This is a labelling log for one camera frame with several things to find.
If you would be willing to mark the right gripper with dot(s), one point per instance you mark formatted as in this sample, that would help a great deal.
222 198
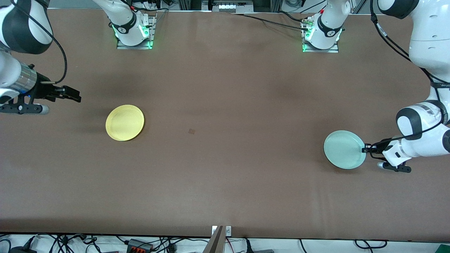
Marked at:
44 90

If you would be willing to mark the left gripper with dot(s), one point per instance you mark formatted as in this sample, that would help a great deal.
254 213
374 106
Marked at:
376 148

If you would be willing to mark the green round plate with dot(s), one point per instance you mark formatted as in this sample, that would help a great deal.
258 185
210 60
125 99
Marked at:
344 149

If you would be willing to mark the yellow round plate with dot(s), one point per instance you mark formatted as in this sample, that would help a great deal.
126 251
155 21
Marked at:
124 123

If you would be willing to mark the green board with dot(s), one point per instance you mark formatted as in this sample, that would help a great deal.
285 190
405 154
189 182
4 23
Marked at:
443 249

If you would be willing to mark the brown table cover sheet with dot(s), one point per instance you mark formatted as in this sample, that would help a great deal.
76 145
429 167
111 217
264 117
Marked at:
225 88

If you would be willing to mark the black orange power strip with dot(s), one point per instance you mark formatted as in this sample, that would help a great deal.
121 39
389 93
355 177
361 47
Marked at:
139 245

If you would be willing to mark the wooden beam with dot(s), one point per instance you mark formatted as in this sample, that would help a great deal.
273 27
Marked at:
216 244

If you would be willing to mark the grey socket strip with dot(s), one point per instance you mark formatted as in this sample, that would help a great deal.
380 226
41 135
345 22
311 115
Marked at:
232 6

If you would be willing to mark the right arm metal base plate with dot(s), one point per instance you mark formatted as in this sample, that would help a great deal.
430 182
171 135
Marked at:
121 46

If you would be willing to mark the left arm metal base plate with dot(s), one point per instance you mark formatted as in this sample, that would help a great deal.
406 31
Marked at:
334 50

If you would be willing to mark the small white bracket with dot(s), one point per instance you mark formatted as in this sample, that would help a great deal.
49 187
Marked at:
228 231

